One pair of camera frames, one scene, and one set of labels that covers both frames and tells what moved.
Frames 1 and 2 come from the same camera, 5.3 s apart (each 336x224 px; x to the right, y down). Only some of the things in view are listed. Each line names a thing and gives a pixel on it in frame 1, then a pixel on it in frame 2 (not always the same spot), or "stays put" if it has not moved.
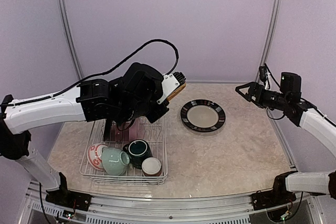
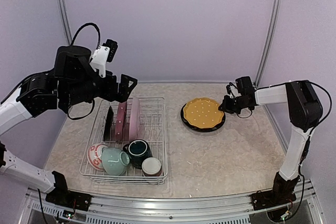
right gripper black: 254,86 → 226,106
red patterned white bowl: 95,156 stays put
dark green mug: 137,149 stays put
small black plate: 107,131 stays put
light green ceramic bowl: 114,161 stays put
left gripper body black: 155,116 → 108,93
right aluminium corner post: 271,36 stays put
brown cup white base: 151,167 stays put
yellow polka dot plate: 177,90 → 202,112
